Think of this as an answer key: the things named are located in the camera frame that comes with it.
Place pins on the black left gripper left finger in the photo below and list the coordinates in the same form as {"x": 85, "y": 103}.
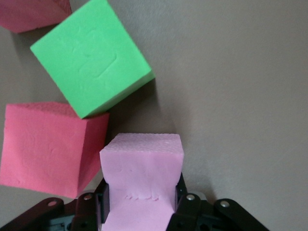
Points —
{"x": 103, "y": 204}

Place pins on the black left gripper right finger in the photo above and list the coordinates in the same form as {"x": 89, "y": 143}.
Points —
{"x": 185, "y": 209}

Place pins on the green foam cube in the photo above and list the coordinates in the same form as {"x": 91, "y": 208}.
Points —
{"x": 91, "y": 60}

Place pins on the pink foam cube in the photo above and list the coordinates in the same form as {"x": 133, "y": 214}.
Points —
{"x": 142, "y": 173}

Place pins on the red foam cube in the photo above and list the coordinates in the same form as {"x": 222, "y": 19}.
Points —
{"x": 29, "y": 14}
{"x": 43, "y": 149}

